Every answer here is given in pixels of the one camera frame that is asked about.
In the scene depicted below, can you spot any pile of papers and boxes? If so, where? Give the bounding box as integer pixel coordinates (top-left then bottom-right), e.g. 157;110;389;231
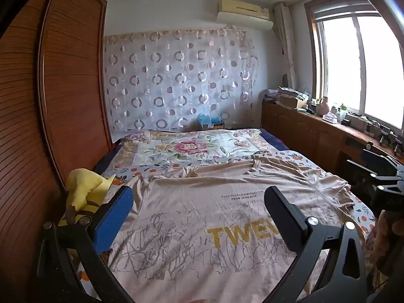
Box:
263;87;311;110

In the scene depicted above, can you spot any pink figurine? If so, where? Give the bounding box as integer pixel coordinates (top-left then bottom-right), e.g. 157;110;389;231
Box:
316;97;331;116

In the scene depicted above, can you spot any floral quilt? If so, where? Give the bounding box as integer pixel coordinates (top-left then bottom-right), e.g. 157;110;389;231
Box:
109;129;269;171

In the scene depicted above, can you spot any circle-patterned sheer curtain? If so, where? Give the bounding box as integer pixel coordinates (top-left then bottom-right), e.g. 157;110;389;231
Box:
104;28;260;133

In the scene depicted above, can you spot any beige air conditioner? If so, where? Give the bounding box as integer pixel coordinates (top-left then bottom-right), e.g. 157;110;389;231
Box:
218;0;270;19

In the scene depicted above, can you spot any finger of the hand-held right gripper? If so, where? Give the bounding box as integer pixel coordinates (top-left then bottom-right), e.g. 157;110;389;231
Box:
361;143;401;168
346;159;385;180

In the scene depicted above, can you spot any wooden wardrobe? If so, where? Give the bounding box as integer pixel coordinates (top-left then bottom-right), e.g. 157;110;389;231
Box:
0;0;115;303

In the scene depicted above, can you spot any low wooden cabinet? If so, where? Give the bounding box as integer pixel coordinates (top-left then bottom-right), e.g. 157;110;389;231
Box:
261;99;404;193

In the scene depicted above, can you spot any tied beige window curtain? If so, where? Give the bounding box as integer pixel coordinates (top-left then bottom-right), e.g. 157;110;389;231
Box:
273;3;300;89

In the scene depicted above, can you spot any wooden-framed window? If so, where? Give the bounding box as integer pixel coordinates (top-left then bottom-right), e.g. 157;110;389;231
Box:
305;0;404;131

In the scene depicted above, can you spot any beige printed t-shirt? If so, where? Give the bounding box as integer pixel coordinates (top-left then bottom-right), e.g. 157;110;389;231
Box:
107;156;376;303

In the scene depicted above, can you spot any yellow plush toy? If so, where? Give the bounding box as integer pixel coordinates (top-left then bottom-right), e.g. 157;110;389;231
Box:
57;168;116;228

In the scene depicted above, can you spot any blue plastic bag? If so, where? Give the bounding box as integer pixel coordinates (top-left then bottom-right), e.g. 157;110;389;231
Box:
198;114;223;125

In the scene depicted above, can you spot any orange-print bed sheet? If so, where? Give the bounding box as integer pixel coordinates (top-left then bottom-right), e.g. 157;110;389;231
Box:
72;150;377;292

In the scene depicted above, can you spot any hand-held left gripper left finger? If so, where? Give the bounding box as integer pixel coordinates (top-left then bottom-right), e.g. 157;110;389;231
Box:
38;186;135;303

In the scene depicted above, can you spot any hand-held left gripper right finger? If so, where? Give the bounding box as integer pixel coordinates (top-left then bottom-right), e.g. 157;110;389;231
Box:
262;186;368;303

